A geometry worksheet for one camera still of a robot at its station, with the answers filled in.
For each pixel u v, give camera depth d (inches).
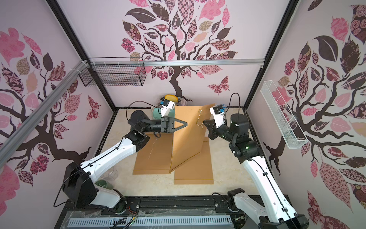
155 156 36.3
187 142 23.5
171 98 39.4
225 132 22.0
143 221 27.5
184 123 23.2
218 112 21.7
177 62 36.0
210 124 23.9
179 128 23.2
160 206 29.4
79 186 15.8
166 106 23.2
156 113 24.1
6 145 19.6
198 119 24.0
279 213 14.7
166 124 21.7
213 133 23.2
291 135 28.6
